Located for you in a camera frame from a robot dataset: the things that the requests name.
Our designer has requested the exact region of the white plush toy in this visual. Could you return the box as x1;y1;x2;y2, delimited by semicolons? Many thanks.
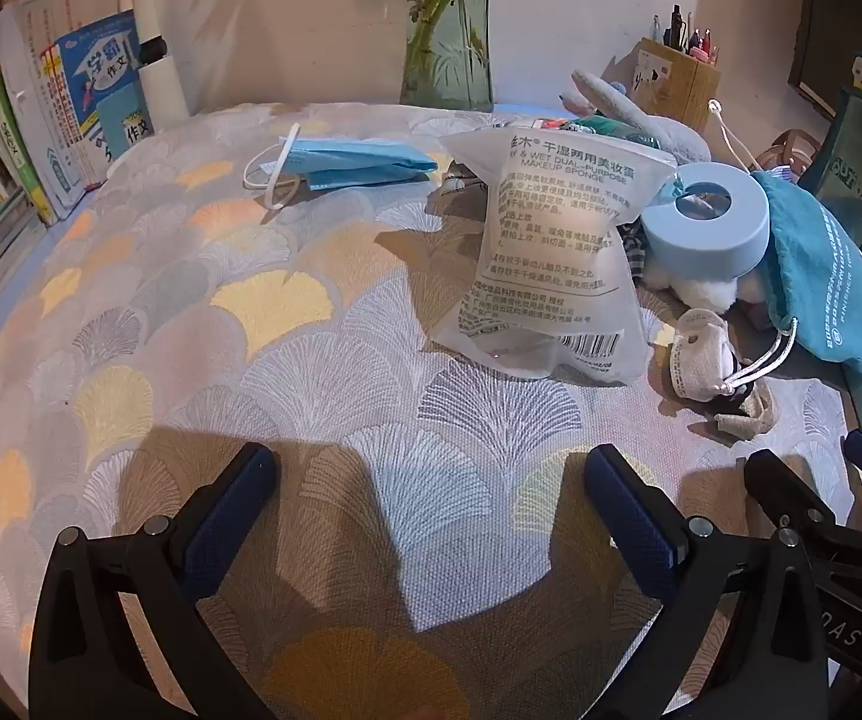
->
645;266;766;316

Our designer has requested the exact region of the light blue foam ring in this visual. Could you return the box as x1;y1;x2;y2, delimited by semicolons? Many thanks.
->
639;163;771;278

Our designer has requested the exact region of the teal drawstring pouch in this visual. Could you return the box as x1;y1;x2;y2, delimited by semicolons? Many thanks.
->
716;169;862;400

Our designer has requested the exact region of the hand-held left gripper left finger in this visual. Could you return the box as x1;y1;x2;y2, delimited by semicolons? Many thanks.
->
29;442;282;720

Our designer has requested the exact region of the clear makeup sponge bag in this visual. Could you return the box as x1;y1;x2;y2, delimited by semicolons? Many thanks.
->
431;127;678;385

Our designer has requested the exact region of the striped cloth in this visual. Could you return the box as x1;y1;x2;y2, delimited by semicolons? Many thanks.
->
618;221;655;286

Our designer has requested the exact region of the wooden pen holder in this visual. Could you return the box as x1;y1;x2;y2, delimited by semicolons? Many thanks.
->
630;37;722;134

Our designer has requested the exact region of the grey plush toy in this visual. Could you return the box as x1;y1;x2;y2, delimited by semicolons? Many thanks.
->
560;69;711;166

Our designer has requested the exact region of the small brown bag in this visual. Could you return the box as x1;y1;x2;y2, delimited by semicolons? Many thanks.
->
761;131;822;182

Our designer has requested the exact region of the beige cloth scrap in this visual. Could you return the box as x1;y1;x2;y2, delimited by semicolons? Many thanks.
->
716;382;777;440

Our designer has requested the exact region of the glass vase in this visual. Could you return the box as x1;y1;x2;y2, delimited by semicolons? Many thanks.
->
399;0;498;112

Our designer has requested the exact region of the black hair tie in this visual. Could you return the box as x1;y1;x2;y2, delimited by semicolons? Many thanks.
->
707;382;758;415

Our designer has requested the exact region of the white cord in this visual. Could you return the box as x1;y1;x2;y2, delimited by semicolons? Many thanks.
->
707;99;758;170

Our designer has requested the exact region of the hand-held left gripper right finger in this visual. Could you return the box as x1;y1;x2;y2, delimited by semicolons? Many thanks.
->
583;444;833;720

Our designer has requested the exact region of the white cylinder post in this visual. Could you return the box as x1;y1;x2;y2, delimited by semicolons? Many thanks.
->
128;0;190;128

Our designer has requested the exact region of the green water bottle yellow lid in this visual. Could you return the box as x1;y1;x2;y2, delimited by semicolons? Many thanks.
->
798;52;862;241

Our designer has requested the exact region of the small white fabric item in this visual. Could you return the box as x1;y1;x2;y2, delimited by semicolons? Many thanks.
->
667;307;736;400

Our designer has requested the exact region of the blue face mask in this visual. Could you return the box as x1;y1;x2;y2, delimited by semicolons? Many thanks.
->
243;122;438;209

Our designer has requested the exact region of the row of books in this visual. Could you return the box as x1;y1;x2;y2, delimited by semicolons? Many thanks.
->
0;0;156;227

